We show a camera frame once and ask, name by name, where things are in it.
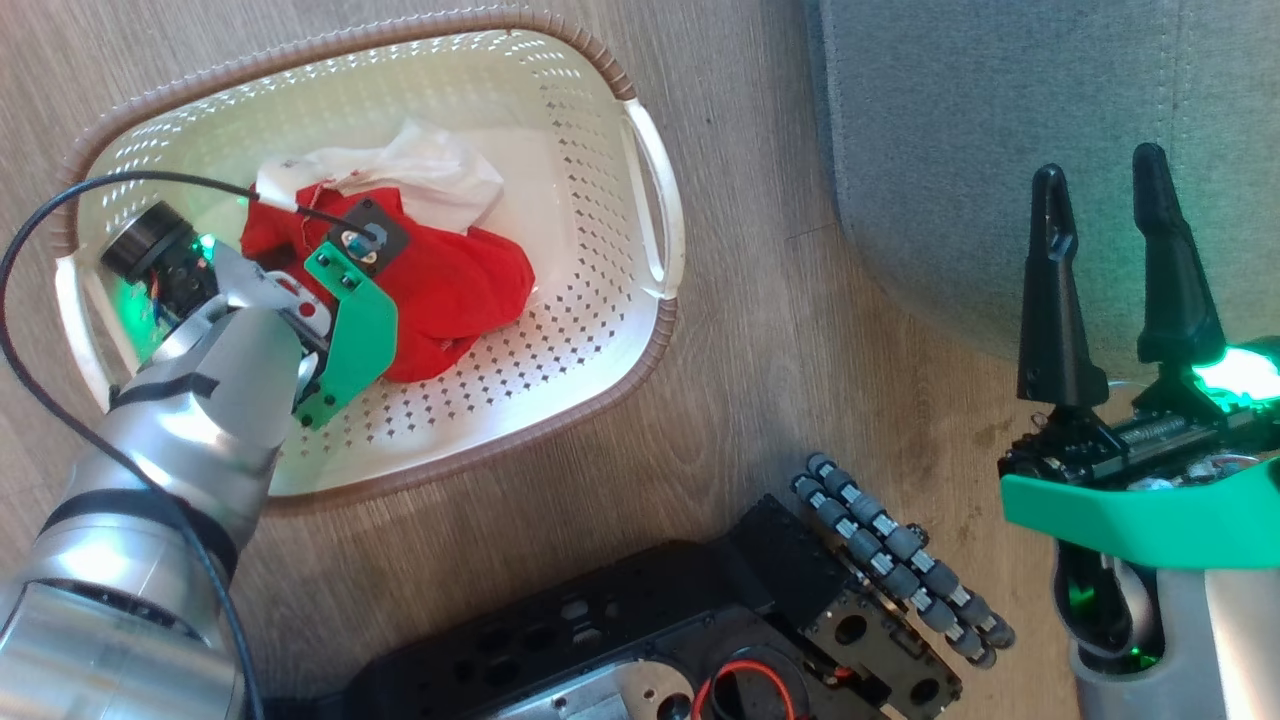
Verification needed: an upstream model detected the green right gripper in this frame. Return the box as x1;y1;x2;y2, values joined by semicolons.
998;142;1280;571

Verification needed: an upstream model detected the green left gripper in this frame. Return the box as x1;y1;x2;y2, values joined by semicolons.
210;197;411;431

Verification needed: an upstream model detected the red cloth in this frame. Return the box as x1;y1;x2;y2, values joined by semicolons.
240;183;536;384

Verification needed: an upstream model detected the white cloth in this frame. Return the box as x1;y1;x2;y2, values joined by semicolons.
255;118;506;236

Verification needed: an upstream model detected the grey fabric sofa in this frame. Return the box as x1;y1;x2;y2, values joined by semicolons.
815;0;1280;376

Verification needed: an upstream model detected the cream plastic laundry basket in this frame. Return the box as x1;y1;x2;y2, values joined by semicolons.
50;8;687;513

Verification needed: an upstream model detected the grey roller mecanum wheel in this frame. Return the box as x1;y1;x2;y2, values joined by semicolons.
790;452;1016;669

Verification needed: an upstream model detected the thin black cable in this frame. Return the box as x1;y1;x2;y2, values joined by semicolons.
0;170;376;720

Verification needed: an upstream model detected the red wire loop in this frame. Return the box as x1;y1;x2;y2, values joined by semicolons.
690;658;798;720

